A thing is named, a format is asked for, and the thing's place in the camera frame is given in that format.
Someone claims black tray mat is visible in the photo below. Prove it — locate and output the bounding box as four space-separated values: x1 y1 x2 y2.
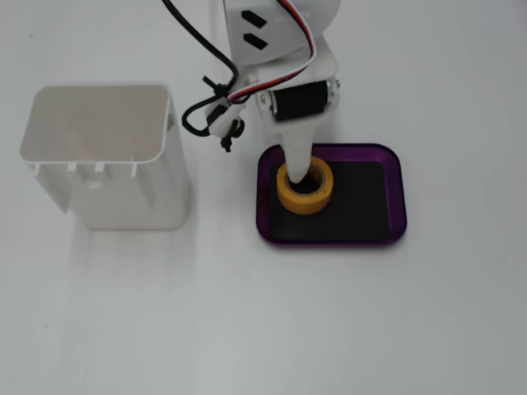
268 160 391 242

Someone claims red white black servo wire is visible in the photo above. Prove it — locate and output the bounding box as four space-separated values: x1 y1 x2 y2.
226 0 320 104

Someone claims black cable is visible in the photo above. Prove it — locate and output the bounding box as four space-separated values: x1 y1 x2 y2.
161 0 248 137

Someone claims yellow masking tape roll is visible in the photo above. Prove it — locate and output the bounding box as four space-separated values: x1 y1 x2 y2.
275 156 334 215

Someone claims purple metal tray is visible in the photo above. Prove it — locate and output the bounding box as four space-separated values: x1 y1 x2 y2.
255 142 408 248

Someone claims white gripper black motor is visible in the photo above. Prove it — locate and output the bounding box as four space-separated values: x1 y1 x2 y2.
254 35 343 185

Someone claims white plastic container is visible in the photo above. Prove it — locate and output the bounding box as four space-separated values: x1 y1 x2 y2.
18 83 190 231

